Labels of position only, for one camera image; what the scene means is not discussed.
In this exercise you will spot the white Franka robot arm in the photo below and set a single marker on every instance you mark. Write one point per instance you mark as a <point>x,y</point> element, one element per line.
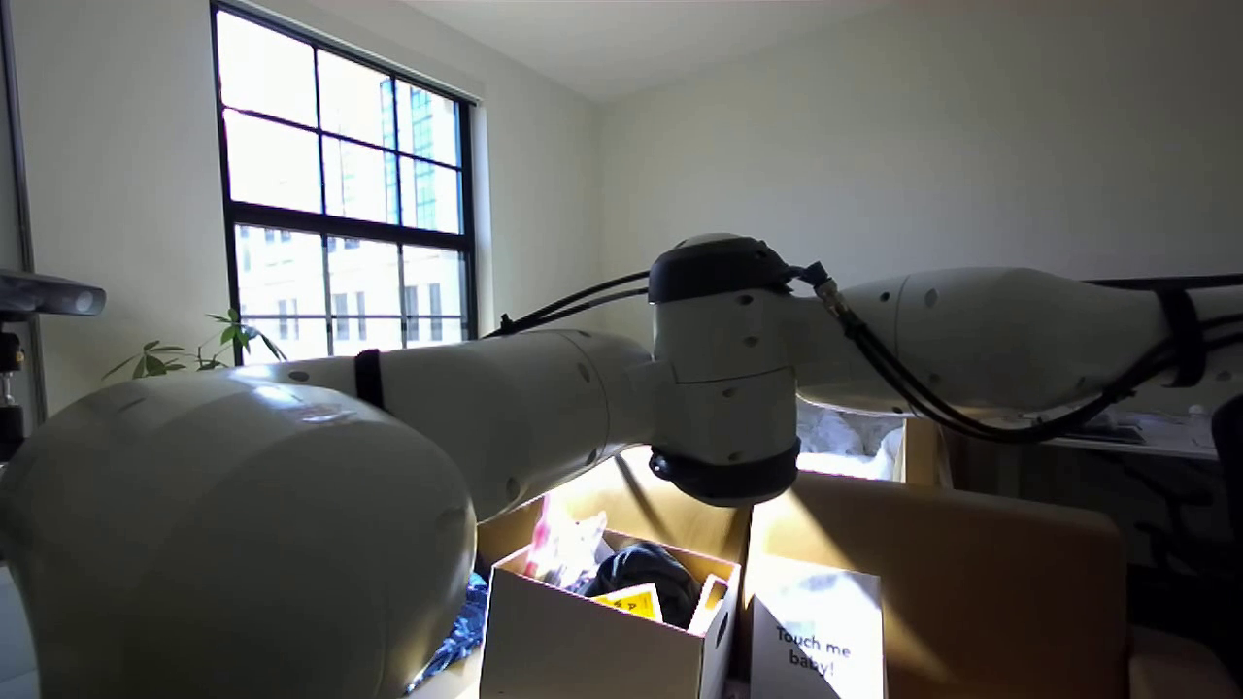
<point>258,545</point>

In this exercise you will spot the open cardboard box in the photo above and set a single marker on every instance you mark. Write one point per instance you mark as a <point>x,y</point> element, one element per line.
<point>583,647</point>
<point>985,582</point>

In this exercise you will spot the pink plastic packet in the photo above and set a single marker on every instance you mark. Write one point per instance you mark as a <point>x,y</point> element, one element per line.
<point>565,545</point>

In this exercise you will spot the dark navy garment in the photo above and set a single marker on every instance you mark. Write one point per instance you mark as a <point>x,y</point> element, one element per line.
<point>647,568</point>

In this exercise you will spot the yellow paperback book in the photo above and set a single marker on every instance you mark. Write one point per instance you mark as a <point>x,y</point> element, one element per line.
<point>629,603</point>

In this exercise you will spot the wooden bed footboard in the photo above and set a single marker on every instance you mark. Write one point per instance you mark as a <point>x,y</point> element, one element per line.
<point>930,450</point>

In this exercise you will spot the blue patterned cloth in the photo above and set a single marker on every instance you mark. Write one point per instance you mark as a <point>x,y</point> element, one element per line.
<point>452,633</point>

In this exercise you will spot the white printed paper sheet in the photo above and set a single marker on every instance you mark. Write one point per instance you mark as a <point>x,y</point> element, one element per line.
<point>816,626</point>

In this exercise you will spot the black framed window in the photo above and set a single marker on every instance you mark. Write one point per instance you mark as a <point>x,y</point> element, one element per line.
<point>342,158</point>

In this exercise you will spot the green potted plant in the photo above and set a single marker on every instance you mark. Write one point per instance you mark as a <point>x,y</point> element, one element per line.
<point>194,351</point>

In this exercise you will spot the white desk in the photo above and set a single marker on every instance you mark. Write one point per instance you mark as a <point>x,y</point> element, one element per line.
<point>1151,440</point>

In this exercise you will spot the grey lamp head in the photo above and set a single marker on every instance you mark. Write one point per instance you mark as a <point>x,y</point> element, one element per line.
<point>44,298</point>

